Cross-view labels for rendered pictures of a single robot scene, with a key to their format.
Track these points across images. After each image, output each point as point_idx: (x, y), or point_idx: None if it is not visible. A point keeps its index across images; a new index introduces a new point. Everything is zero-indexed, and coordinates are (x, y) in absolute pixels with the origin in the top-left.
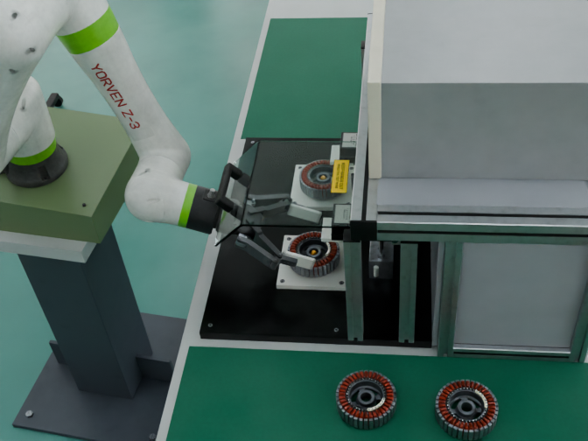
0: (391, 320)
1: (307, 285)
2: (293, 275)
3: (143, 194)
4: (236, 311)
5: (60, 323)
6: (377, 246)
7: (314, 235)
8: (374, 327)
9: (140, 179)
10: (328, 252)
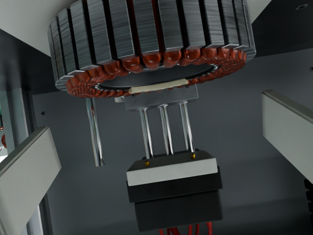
0: (33, 83)
1: (18, 38)
2: (40, 5)
3: None
4: None
5: None
6: (167, 104)
7: (222, 69)
8: (1, 81)
9: None
10: (143, 92)
